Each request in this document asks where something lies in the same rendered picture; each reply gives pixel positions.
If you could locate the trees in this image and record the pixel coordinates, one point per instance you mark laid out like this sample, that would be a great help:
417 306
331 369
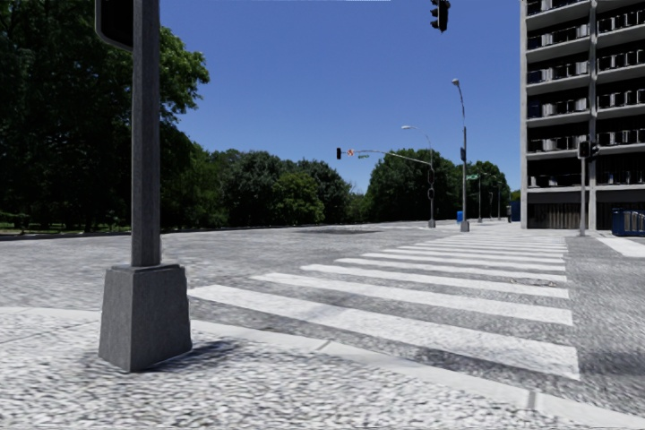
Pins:
59 134
403 188

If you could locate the sign on a post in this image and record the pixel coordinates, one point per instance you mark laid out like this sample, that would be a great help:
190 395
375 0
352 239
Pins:
479 204

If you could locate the blue booth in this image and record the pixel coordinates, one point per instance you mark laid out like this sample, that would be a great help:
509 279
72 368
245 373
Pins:
639 222
515 211

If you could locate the grey street lamp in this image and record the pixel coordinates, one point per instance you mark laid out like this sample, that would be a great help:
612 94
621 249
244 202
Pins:
464 188

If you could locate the pale concrete building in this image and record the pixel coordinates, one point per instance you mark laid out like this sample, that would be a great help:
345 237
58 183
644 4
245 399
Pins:
559 86

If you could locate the grey pole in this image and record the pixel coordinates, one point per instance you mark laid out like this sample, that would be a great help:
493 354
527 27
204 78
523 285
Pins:
499 204

